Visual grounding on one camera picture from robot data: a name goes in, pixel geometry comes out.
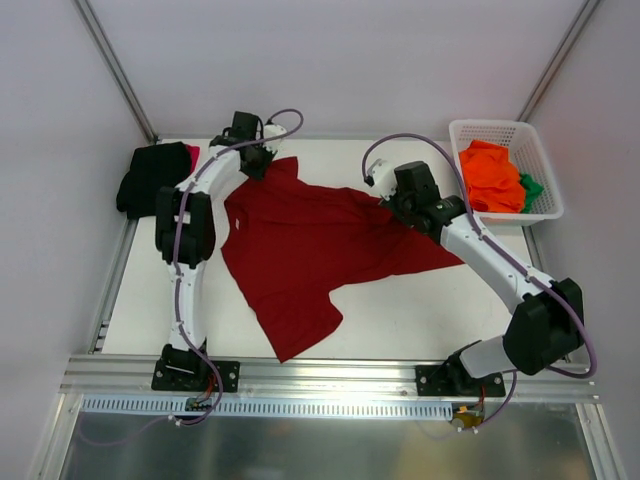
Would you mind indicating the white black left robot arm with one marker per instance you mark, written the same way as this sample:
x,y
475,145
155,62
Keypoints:
x,y
185,233

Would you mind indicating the green t shirt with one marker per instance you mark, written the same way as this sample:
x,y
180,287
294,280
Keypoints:
x,y
532,189

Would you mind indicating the aluminium right corner post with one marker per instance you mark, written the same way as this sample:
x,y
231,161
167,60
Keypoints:
x,y
563,50

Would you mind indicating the dark red t shirt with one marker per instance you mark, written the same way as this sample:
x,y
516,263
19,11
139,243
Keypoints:
x,y
290,244

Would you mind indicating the aluminium corner post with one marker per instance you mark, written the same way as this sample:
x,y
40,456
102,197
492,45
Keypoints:
x,y
98,35
563,50

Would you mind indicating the white slotted cable duct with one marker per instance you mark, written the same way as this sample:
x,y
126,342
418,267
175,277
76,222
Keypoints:
x,y
269,407

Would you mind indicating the folded pink t shirt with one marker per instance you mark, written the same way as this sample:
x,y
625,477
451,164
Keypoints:
x,y
194,154

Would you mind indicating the orange t shirt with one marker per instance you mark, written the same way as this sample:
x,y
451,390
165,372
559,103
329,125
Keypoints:
x,y
492,181

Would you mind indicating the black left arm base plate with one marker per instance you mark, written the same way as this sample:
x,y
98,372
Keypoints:
x,y
197,377

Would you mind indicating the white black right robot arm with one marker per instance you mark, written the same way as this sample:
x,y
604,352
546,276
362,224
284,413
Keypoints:
x,y
546,315

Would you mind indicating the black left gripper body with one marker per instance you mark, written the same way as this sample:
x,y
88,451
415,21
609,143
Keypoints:
x,y
258,163

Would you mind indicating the aluminium front mounting rail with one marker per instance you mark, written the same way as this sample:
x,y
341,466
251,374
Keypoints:
x,y
311,379

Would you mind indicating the white plastic basket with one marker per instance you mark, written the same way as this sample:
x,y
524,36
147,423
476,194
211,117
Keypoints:
x,y
526,153

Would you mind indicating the aluminium left corner post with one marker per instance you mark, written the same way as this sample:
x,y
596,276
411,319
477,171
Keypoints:
x,y
98,35

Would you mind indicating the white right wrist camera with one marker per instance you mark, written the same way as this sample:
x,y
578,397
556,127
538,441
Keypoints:
x,y
380,177

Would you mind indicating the aluminium right table rail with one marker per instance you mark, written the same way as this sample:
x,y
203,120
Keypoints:
x,y
535,252

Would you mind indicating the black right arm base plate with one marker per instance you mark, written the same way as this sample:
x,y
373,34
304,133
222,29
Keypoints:
x,y
453,381

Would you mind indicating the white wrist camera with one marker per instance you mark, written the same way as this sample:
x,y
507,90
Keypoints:
x,y
380,177
273,135

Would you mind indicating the aluminium left table rail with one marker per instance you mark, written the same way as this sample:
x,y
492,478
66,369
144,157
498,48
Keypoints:
x,y
112,287

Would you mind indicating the folded black t shirt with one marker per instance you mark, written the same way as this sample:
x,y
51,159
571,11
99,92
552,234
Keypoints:
x,y
151,168

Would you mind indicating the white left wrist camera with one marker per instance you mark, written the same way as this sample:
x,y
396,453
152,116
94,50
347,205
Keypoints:
x,y
273,135

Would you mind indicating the aluminium table rail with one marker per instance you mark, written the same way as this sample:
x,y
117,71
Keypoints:
x,y
535,252
112,287

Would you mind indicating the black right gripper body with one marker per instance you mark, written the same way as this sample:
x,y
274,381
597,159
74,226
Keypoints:
x,y
397,203

